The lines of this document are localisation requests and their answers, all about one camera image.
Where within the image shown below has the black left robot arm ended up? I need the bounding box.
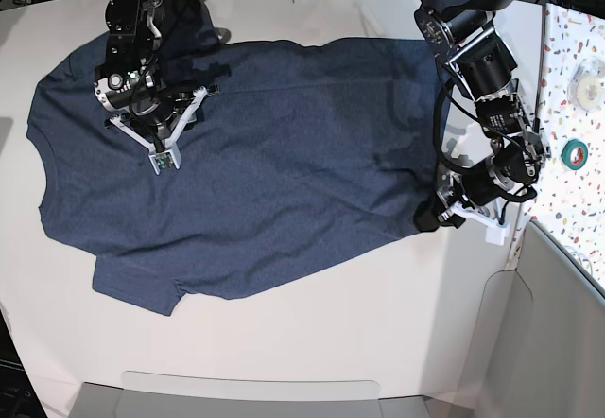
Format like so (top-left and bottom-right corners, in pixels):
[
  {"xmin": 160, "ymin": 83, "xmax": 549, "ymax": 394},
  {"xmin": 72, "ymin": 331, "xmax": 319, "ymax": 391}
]
[{"xmin": 414, "ymin": 0, "xmax": 550, "ymax": 232}]

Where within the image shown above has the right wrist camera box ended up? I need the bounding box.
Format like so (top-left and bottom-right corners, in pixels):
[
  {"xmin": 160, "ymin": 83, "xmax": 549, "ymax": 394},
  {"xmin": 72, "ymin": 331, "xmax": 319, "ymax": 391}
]
[{"xmin": 148, "ymin": 148, "xmax": 182, "ymax": 175}]

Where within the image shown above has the green tape roll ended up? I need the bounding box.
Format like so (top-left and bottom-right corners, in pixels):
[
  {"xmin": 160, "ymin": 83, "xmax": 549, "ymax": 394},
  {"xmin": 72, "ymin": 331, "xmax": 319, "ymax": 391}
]
[{"xmin": 561, "ymin": 139, "xmax": 589, "ymax": 171}]

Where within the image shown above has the grey chair bottom edge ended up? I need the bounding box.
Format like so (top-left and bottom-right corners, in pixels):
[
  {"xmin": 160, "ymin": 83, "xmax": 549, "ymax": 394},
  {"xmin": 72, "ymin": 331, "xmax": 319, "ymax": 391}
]
[{"xmin": 69, "ymin": 371, "xmax": 429, "ymax": 417}]

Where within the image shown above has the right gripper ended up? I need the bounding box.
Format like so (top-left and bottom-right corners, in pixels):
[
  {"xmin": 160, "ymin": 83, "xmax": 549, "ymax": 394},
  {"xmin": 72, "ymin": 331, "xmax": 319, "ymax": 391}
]
[{"xmin": 94, "ymin": 81, "xmax": 219, "ymax": 153}]

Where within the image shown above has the grey chair right side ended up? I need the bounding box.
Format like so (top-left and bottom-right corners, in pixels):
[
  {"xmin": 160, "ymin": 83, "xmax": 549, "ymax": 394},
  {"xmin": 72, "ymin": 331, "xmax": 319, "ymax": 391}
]
[{"xmin": 457, "ymin": 222, "xmax": 604, "ymax": 417}]

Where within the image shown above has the terrazzo patterned table cover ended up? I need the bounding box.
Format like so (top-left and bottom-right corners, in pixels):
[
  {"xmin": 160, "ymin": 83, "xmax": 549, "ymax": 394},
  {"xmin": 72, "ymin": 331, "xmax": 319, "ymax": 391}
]
[{"xmin": 508, "ymin": 4, "xmax": 604, "ymax": 284}]

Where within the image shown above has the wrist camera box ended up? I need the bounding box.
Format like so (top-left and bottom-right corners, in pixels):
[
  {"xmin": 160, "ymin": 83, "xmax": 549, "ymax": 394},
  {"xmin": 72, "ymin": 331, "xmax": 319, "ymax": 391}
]
[
  {"xmin": 148, "ymin": 148, "xmax": 182, "ymax": 175},
  {"xmin": 485, "ymin": 222, "xmax": 510, "ymax": 246}
]

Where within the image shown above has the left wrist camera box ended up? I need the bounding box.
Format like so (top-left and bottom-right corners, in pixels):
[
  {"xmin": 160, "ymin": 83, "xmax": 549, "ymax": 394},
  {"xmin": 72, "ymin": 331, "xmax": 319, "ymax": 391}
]
[{"xmin": 485, "ymin": 222, "xmax": 510, "ymax": 246}]

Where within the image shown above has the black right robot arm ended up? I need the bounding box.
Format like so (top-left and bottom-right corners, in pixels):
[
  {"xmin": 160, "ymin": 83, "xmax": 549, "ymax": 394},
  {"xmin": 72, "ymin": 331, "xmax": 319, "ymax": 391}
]
[{"xmin": 94, "ymin": 0, "xmax": 207, "ymax": 161}]

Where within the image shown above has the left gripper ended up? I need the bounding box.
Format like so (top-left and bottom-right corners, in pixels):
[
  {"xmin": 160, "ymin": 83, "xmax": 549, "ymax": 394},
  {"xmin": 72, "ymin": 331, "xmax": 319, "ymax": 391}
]
[{"xmin": 413, "ymin": 162, "xmax": 510, "ymax": 233}]

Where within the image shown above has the dark blue t-shirt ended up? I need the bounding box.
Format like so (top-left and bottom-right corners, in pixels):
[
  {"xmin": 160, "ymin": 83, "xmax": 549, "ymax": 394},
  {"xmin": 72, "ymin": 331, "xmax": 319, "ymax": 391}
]
[{"xmin": 26, "ymin": 0, "xmax": 440, "ymax": 315}]

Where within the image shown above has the clear tape dispenser roll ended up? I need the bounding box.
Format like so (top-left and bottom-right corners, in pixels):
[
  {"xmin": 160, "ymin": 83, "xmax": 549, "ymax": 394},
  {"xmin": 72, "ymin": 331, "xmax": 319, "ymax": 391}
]
[{"xmin": 567, "ymin": 57, "xmax": 604, "ymax": 113}]

